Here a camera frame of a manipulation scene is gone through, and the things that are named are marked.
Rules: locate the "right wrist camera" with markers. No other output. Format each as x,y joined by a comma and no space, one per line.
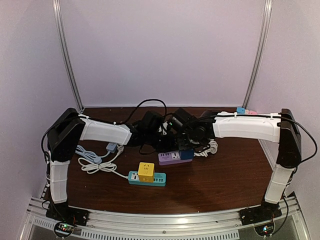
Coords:
171,125

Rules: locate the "front aluminium rail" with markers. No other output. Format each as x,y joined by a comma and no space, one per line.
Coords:
217,225

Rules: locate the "blue cube socket adapter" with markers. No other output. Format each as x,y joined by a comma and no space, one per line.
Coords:
186,155

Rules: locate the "teal power strip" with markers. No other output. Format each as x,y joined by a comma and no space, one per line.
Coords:
159,179

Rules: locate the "purple power strip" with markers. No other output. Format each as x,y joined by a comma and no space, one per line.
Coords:
170,158

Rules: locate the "right aluminium frame post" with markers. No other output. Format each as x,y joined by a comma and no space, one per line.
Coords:
264,32

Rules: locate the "left aluminium frame post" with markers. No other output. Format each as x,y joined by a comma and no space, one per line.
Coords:
57,11

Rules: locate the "light blue power strip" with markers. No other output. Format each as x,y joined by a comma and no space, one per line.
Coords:
111,147

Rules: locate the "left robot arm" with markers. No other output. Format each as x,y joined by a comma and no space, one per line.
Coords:
72,127

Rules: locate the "aluminium frame post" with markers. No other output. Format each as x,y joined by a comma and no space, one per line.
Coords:
264,32
57,11

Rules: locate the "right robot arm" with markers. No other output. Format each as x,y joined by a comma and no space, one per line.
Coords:
273,127

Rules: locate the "yellow cube socket adapter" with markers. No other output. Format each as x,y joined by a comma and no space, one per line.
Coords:
146,172

